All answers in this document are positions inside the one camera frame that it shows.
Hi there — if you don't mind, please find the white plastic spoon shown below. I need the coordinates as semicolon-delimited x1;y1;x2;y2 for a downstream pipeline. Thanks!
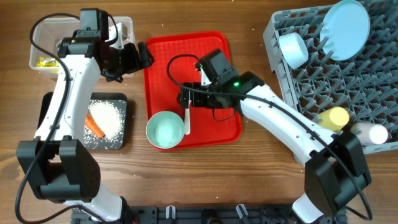
184;100;191;135

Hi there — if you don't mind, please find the green bowl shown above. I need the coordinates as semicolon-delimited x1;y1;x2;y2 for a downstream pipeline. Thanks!
146;111;185;149

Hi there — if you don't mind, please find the white rice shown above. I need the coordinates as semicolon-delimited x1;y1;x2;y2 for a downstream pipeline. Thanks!
83;100;127;150

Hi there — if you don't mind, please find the yellow candy wrapper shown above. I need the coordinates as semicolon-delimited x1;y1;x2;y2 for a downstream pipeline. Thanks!
35;57;59;74

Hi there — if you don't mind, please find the orange carrot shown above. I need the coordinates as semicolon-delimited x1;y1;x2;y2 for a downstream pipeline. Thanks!
85;113;104;139

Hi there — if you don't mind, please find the light blue bowl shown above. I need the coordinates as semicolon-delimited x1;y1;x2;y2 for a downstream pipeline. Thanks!
279;32;308;69

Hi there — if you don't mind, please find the yellow plastic cup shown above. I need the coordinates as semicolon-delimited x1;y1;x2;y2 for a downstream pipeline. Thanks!
317;106;349;132

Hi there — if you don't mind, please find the light blue plate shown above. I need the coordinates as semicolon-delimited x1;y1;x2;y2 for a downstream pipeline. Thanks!
320;0;371;61

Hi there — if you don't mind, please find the pink plastic cup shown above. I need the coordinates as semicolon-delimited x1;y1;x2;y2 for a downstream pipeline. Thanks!
350;123;389;146

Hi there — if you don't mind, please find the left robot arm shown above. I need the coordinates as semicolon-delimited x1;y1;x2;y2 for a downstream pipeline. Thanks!
17;36;154;223

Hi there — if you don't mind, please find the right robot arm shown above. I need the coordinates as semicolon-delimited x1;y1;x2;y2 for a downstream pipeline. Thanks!
178;72;373;223

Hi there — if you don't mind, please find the grey dishwasher rack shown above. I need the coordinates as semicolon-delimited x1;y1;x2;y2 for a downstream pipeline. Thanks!
263;1;397;154

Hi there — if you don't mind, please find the red serving tray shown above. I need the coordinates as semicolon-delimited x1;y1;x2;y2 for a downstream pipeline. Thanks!
144;31;243;151

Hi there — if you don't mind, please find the clear plastic bin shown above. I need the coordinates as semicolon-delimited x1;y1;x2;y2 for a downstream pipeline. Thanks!
29;16;136;80

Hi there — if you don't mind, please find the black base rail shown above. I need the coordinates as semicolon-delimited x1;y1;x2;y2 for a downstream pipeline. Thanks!
70;203;296;224

